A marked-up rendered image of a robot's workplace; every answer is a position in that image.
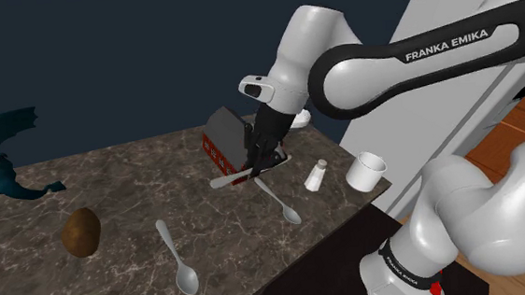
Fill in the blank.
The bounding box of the red house box grey roof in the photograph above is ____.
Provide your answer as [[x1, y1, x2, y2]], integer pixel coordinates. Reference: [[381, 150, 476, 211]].
[[199, 103, 259, 189]]

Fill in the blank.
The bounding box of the white salt shaker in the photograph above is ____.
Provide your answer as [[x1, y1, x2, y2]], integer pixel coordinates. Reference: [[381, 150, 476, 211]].
[[302, 158, 330, 193]]

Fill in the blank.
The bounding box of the small silver spoon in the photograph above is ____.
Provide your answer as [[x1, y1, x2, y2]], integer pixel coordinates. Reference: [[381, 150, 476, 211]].
[[253, 175, 303, 229]]

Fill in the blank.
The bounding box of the white cup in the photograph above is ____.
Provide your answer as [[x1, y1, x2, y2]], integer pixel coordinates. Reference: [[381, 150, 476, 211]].
[[343, 149, 390, 195]]

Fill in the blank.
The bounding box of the white door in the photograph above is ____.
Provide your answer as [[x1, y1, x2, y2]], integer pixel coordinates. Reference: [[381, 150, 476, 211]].
[[330, 0, 525, 225]]

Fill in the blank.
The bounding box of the dark robot stand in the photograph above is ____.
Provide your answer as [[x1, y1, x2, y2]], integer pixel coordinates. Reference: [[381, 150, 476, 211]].
[[222, 196, 491, 295]]

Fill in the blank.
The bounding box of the large silver spoon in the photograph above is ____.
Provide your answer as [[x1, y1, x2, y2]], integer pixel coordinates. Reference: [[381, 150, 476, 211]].
[[154, 216, 202, 295]]

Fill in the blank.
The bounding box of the brown potato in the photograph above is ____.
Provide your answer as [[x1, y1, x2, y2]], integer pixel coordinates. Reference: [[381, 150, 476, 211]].
[[59, 206, 104, 260]]

